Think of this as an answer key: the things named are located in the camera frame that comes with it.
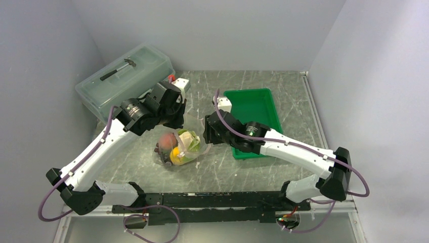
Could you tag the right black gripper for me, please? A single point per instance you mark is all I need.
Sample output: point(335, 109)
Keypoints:
point(208, 134)

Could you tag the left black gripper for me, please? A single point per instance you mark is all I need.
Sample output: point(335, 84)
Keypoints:
point(180, 104)

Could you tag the white cauliflower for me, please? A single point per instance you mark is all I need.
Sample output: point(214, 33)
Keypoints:
point(189, 141)

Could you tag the pink peach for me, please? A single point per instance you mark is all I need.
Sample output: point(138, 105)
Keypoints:
point(167, 141)

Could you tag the clear zip top bag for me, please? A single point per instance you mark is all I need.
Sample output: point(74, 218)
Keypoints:
point(191, 123)

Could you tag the orange fruit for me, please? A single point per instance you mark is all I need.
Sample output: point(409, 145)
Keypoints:
point(176, 157)

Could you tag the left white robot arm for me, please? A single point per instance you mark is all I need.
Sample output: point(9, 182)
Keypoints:
point(78, 182)

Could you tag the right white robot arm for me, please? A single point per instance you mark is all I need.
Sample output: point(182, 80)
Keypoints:
point(331, 169)

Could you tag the clear plastic storage box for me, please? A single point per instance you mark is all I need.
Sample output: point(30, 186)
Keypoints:
point(152, 67)

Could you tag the green plastic tray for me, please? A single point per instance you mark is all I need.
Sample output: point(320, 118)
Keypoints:
point(254, 105)

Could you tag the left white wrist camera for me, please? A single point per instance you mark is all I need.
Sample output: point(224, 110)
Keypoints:
point(181, 83)

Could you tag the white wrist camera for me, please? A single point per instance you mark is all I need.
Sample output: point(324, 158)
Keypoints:
point(181, 83)
point(222, 103)

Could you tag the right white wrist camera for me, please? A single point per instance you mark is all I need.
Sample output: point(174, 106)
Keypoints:
point(222, 103)

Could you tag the black handled hammer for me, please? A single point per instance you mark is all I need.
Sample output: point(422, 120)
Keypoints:
point(128, 62)

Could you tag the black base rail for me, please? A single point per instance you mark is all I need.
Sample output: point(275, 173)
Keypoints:
point(261, 206)

